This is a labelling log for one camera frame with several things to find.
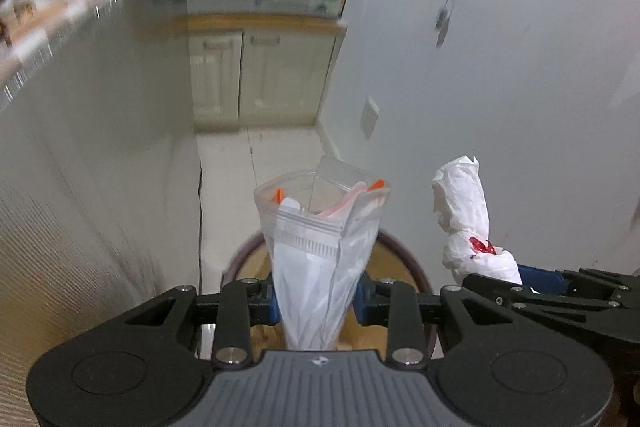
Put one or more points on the cream cabinet wooden top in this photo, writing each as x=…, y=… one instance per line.
x=280, y=72

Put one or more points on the beige trash bin brown rim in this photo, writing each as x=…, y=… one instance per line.
x=387, y=264

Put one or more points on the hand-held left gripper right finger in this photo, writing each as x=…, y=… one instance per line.
x=361, y=307

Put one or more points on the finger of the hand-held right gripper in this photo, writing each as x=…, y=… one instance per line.
x=550, y=307
x=545, y=278

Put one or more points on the clear zip bag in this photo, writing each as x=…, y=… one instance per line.
x=310, y=267

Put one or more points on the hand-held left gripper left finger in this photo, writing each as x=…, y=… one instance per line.
x=273, y=312

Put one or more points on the white plastic bag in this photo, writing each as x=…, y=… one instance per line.
x=460, y=207

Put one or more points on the white wall switch plate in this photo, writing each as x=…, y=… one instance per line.
x=370, y=118

